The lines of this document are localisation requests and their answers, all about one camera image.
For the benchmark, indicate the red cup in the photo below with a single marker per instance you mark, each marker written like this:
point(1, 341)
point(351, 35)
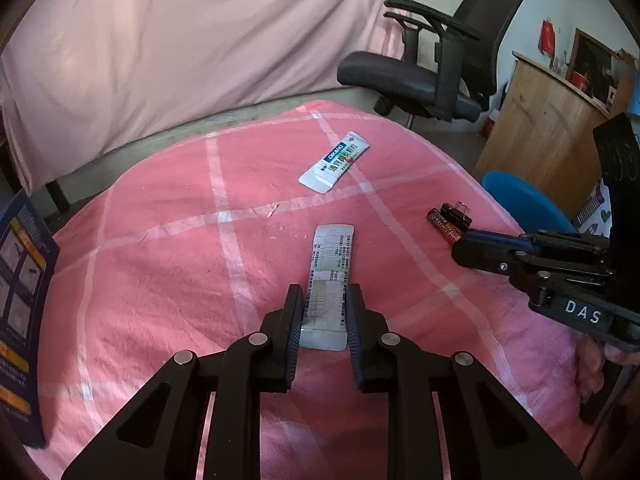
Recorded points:
point(581, 81)

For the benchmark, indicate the blue plastic stool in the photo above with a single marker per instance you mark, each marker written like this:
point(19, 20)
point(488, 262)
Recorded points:
point(530, 200)

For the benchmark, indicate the long silver blister strip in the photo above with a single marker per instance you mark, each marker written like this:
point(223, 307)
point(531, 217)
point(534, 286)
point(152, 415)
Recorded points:
point(330, 270)

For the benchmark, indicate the pink hanging sheet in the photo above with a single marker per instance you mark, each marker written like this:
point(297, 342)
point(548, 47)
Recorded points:
point(175, 50)

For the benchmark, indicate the person's right hand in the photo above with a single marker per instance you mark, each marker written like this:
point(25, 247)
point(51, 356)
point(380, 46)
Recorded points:
point(590, 365)

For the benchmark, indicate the black red battery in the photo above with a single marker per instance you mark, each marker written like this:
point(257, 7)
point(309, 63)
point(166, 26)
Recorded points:
point(447, 227)

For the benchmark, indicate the black binder clip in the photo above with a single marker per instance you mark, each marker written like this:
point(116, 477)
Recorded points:
point(457, 214)

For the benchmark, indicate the blue cardboard box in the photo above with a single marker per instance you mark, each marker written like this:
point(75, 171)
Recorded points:
point(22, 320)

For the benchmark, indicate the heart print cloth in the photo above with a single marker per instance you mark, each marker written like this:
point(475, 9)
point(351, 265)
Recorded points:
point(597, 210)

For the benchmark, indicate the red hanging bag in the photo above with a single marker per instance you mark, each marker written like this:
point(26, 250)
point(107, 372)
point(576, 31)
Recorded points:
point(547, 37)

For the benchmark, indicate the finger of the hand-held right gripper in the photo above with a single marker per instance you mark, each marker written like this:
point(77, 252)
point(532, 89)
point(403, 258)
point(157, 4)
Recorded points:
point(500, 240)
point(480, 255)

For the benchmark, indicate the wooden cabinet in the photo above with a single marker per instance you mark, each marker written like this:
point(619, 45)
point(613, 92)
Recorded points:
point(540, 130)

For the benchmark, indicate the white printed sachet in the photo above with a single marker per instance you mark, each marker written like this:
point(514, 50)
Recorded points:
point(335, 161)

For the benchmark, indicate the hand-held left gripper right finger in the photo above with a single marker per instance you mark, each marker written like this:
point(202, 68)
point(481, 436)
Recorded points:
point(354, 340)

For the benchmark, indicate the pink checked blanket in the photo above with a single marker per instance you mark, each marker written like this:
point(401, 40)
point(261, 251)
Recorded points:
point(175, 270)

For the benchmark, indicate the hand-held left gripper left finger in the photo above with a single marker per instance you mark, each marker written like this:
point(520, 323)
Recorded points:
point(294, 340)

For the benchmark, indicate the black office chair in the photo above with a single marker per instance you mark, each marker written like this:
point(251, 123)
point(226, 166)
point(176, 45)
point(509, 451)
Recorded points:
point(415, 80)

